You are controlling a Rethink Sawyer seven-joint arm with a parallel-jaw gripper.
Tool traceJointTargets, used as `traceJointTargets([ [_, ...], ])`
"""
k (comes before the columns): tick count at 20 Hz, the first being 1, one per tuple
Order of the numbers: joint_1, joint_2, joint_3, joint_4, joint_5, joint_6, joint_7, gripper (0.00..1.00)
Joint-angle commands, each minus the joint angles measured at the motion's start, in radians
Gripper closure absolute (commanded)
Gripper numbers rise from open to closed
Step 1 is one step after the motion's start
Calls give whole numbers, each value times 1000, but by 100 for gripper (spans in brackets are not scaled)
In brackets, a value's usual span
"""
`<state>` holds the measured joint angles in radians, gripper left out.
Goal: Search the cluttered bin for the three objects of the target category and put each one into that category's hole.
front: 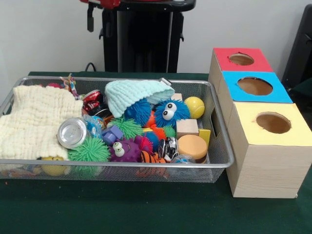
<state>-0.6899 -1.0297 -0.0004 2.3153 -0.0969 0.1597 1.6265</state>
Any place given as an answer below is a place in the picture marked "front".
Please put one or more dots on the yellow ball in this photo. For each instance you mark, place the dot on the yellow ball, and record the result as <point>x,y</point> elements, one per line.
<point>194,107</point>

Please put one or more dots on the black chair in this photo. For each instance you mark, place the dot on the black chair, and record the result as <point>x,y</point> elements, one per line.
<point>300,53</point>

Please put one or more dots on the round wooden disc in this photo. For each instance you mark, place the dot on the round wooden disc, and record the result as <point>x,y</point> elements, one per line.
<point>192,146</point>

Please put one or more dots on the clear mesh bin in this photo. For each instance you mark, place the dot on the clear mesh bin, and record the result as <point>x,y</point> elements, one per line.
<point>217,146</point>

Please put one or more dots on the blue fuzzy ball with eyes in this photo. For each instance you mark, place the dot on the blue fuzzy ball with eyes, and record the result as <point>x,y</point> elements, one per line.
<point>171,113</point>

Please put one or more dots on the purple spiky ball with eyes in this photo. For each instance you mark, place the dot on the purple spiky ball with eyes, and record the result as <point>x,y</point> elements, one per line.
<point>126,151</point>

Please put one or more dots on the small green spiky ball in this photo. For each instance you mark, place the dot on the small green spiky ball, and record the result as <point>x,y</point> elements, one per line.
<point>127,127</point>

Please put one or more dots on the wooden cube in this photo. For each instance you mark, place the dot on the wooden cube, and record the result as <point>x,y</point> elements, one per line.
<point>187,127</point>

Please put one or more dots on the cream waffle cloth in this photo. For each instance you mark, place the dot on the cream waffle cloth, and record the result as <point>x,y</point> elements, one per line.
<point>36,117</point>

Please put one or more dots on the wooden box with three holes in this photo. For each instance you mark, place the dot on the wooden box with three holes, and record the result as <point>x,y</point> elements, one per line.
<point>265,161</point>

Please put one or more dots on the large green spiky ball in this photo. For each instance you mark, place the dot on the large green spiky ball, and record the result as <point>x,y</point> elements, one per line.
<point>88,151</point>

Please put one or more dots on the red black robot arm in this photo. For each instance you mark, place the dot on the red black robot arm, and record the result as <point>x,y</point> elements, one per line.
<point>102,3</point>

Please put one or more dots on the yellow block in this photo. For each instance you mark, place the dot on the yellow block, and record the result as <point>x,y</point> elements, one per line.
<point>204,136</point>

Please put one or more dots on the silver can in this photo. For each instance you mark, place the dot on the silver can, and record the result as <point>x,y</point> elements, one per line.
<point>72,133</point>

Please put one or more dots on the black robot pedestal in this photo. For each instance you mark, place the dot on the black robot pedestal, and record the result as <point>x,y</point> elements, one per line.
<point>141,39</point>

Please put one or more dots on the mint green knit cloth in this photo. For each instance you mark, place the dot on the mint green knit cloth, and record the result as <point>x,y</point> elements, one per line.
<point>131,91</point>

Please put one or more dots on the red black packet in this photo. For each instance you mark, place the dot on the red black packet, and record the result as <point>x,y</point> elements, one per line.
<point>92,101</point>

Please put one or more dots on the orange tiger striped toy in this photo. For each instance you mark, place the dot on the orange tiger striped toy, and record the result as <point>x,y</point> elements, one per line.
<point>152,157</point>

